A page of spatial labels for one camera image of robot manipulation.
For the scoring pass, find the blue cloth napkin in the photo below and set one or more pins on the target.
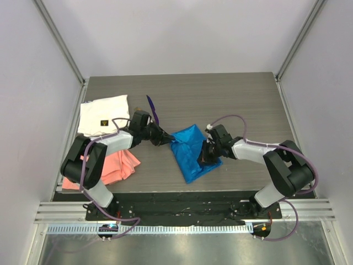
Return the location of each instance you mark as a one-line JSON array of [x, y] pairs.
[[186, 148]]

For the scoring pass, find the slotted cable duct rail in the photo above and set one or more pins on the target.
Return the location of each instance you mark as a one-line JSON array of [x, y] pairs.
[[103, 229]]

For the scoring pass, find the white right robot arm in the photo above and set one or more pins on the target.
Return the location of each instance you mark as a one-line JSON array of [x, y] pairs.
[[289, 169]]

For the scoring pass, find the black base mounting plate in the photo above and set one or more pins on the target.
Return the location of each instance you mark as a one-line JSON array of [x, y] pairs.
[[178, 208]]

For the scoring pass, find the aluminium frame post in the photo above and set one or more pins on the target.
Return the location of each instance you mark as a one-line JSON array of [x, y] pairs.
[[49, 22], [300, 38]]

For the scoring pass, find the left aluminium frame post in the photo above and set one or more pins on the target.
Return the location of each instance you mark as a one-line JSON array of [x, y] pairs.
[[49, 22]]

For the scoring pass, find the horizontal aluminium frame rail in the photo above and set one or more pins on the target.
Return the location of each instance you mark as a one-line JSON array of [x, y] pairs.
[[73, 212]]

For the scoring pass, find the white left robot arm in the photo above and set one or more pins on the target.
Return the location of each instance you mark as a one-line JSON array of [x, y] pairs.
[[83, 164]]

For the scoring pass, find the pink folded cloth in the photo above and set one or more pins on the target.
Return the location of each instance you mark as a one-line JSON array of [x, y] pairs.
[[118, 167]]

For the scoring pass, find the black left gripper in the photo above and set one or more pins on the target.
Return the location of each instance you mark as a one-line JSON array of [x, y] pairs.
[[161, 137]]

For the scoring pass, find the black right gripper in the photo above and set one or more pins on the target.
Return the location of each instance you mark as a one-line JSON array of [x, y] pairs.
[[204, 159]]

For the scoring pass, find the white folded cloth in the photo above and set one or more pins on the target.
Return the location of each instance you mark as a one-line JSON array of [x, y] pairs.
[[96, 116]]

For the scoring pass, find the purple plastic knife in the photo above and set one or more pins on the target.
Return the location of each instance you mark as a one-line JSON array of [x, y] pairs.
[[153, 109]]

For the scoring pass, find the right aluminium frame post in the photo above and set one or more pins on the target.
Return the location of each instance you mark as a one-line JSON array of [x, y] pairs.
[[300, 38]]

